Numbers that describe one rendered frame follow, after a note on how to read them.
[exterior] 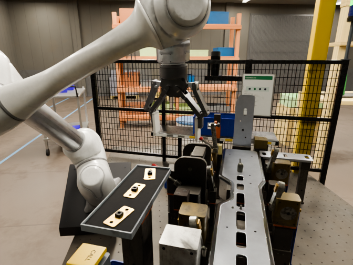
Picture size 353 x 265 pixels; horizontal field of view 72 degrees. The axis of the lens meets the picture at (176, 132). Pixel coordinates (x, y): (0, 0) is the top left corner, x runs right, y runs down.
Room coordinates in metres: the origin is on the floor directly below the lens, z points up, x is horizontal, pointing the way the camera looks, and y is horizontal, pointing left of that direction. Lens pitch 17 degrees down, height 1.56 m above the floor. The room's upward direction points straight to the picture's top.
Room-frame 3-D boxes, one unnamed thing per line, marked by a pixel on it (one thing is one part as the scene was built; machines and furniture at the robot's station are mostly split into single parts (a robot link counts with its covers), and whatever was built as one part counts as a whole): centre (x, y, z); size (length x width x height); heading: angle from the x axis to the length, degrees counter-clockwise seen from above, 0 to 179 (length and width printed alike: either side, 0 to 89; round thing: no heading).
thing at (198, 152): (0.96, -0.07, 0.95); 0.18 x 0.13 x 0.49; 166
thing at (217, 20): (5.74, -0.03, 1.27); 2.75 x 0.76 x 2.54; 96
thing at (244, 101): (1.52, -0.44, 1.17); 0.12 x 0.01 x 0.34; 76
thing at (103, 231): (0.67, 0.13, 1.16); 0.37 x 0.14 x 0.02; 166
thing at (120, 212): (0.55, 0.15, 1.17); 0.08 x 0.04 x 0.01; 152
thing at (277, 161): (1.16, -0.56, 0.87); 0.12 x 0.07 x 0.35; 76
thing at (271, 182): (1.03, -0.49, 0.84); 0.10 x 0.05 x 0.29; 76
